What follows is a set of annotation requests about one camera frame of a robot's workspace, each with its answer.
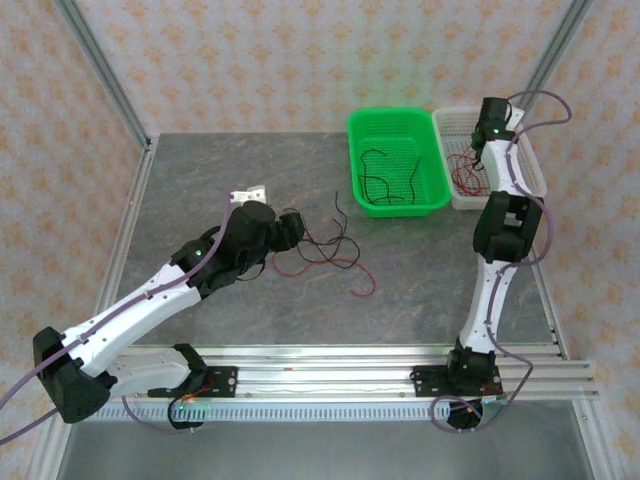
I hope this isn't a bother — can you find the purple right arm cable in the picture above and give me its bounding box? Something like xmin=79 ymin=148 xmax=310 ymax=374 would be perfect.
xmin=429 ymin=90 xmax=574 ymax=434

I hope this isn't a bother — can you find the green plastic basket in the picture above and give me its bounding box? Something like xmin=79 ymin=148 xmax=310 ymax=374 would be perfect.
xmin=347 ymin=107 xmax=452 ymax=220

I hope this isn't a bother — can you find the white plastic basket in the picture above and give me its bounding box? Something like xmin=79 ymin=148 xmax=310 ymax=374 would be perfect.
xmin=431 ymin=105 xmax=548 ymax=211

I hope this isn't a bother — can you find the small circuit board green light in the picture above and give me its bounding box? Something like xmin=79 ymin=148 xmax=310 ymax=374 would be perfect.
xmin=167 ymin=394 xmax=209 ymax=432
xmin=446 ymin=397 xmax=503 ymax=432

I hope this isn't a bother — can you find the slotted white cable duct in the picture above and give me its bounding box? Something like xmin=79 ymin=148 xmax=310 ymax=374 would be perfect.
xmin=74 ymin=402 xmax=501 ymax=425

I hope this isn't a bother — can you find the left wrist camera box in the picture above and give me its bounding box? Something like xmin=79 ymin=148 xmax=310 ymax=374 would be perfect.
xmin=228 ymin=183 xmax=268 ymax=206

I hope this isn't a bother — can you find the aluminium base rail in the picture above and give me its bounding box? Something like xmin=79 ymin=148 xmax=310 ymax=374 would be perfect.
xmin=52 ymin=343 xmax=600 ymax=403

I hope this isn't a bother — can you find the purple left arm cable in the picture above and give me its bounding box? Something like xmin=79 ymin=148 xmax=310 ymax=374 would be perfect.
xmin=0 ymin=192 xmax=236 ymax=446

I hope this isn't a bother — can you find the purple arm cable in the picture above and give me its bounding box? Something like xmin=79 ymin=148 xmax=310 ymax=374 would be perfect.
xmin=0 ymin=192 xmax=236 ymax=446
xmin=429 ymin=90 xmax=574 ymax=434

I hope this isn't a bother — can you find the thin black wrist wire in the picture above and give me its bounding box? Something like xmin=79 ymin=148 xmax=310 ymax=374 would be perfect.
xmin=237 ymin=254 xmax=266 ymax=281

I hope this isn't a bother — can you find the aluminium table side rail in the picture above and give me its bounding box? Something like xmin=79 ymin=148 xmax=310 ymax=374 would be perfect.
xmin=514 ymin=207 xmax=616 ymax=480
xmin=27 ymin=139 xmax=159 ymax=480

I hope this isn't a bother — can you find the aluminium frame post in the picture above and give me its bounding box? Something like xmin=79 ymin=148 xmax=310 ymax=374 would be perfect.
xmin=52 ymin=0 xmax=154 ymax=151
xmin=512 ymin=0 xmax=596 ymax=121

